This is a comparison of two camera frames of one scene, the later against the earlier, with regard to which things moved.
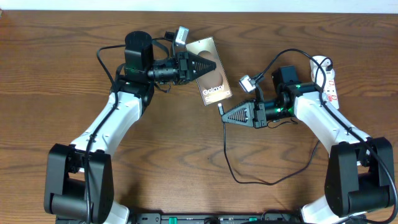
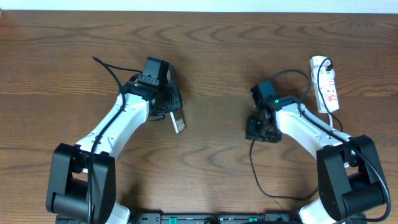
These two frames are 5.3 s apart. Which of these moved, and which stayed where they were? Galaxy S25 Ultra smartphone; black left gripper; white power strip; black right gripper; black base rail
Moved: black right gripper; Galaxy S25 Ultra smartphone; black left gripper
Stayed: white power strip; black base rail
